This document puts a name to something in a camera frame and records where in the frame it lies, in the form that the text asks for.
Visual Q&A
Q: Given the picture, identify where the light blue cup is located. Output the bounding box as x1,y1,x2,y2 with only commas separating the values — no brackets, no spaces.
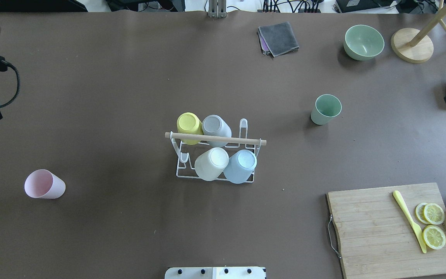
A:
223,150,258,184

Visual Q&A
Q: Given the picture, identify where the mint green cup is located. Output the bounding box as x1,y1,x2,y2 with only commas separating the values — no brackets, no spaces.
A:
311,94,342,125

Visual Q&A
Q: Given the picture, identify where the pink cup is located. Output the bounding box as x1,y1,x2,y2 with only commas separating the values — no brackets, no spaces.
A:
24,169,66,199

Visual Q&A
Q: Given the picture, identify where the grey folded cloth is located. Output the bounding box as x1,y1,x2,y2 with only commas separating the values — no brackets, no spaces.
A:
258,21,299,58

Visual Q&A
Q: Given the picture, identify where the white wire cup holder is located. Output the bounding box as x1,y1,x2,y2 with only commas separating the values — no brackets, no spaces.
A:
165,118,267,184

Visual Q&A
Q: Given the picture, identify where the yellow cup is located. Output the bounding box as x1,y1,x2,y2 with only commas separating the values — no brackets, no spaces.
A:
177,112,204,135

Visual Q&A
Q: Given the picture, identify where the mint green bowl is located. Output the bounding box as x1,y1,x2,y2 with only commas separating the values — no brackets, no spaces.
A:
343,25,385,61

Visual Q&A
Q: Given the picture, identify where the wooden mug tree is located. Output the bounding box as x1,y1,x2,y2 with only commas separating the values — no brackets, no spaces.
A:
391,5,446,64

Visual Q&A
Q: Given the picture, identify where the lemon slice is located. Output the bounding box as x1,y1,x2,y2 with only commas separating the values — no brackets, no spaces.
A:
422,203,445,226
422,225,446,250

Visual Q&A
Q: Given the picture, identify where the wooden cutting board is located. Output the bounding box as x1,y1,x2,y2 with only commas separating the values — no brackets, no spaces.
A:
327,183,446,279

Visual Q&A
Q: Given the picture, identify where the white cup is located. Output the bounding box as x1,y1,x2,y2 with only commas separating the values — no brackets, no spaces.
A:
195,148,230,181

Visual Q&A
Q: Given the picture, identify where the grey cup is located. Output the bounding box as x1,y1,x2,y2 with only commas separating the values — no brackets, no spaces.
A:
202,115,232,138

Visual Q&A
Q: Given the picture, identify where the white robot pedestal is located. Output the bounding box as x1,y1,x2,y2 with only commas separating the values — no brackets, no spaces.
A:
164,266,267,279

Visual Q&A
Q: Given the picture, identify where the yellow plastic knife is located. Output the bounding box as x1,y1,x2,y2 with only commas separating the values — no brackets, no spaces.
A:
393,190,427,254

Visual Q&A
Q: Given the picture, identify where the aluminium frame post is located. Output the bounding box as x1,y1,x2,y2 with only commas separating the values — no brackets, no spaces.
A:
208,0,227,18

